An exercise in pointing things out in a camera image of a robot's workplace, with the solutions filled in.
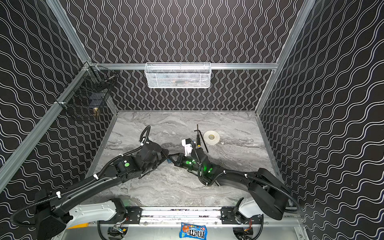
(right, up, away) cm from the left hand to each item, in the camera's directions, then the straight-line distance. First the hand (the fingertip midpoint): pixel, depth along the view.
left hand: (174, 153), depth 73 cm
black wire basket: (-58, +36, +25) cm, 73 cm away
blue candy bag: (+7, -35, -4) cm, 36 cm away
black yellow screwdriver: (+13, +5, +32) cm, 34 cm away
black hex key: (+16, +4, +31) cm, 35 cm away
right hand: (-4, -3, +2) cm, 5 cm away
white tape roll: (+22, +5, +31) cm, 39 cm away
